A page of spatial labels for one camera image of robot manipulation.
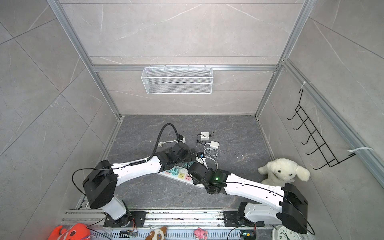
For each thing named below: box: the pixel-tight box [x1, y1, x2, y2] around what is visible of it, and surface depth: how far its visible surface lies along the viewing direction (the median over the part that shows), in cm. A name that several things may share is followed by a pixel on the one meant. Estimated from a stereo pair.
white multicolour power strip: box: [156, 165, 204, 189], surface depth 87 cm
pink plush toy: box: [194, 227, 208, 240], surface depth 69 cm
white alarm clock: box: [271, 224, 301, 240], surface depth 68 cm
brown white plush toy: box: [145, 226, 167, 240], surface depth 69 cm
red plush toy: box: [47, 223, 91, 240], surface depth 66 cm
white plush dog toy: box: [258, 158, 311, 187], surface depth 73 cm
